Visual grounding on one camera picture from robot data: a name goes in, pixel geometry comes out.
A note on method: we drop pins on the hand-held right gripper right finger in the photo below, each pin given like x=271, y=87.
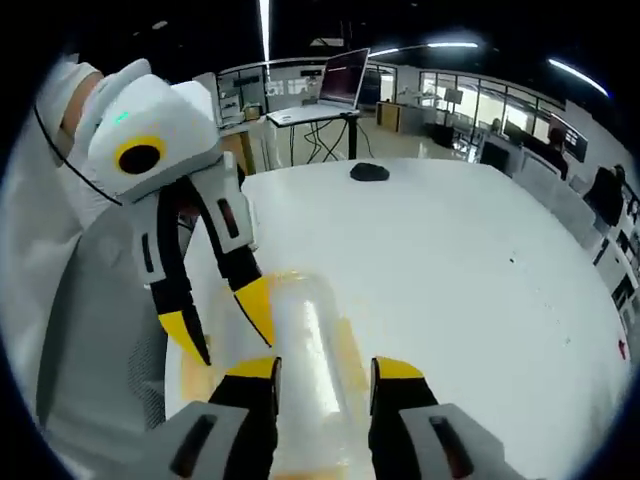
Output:
x=400, y=420

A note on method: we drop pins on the person's white shirt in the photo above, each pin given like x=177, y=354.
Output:
x=45, y=210

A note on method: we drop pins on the clear plastic buckle box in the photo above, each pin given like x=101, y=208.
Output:
x=310, y=340

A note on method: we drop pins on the long ceiling light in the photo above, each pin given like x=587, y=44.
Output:
x=264, y=30
x=577, y=75
x=452, y=45

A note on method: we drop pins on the small white standing desk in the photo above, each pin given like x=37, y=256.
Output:
x=310, y=116

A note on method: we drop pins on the monitor on floor stand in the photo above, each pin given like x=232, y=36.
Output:
x=453, y=96

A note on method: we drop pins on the black computer mouse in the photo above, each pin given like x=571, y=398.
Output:
x=369, y=171

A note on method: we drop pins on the open silver laptop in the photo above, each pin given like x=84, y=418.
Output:
x=342, y=80

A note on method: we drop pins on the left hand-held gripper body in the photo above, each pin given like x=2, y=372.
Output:
x=165, y=135

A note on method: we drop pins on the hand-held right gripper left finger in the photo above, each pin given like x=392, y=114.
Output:
x=245, y=415

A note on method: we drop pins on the small red object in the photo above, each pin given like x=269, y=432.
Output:
x=622, y=348

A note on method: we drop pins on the wooden cabinet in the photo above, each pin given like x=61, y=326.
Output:
x=387, y=116

